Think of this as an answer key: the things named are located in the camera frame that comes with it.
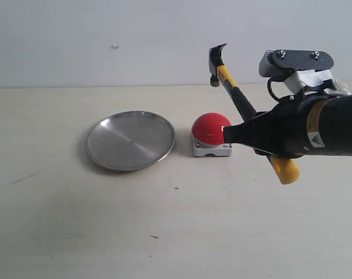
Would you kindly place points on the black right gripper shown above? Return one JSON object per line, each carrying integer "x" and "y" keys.
{"x": 280, "y": 132}

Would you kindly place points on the yellow black claw hammer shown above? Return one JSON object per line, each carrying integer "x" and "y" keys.
{"x": 286, "y": 169}

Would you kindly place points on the red dome push button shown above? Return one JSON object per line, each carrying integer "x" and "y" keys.
{"x": 207, "y": 135}

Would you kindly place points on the round stainless steel plate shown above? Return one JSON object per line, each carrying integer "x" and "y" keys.
{"x": 130, "y": 140}

